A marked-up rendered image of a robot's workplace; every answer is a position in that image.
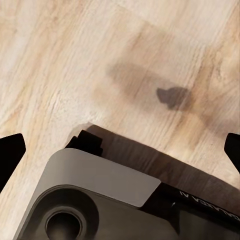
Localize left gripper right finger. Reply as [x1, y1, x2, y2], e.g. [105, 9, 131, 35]
[224, 132, 240, 173]

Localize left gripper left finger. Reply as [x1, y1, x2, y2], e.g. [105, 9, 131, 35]
[0, 133, 26, 194]

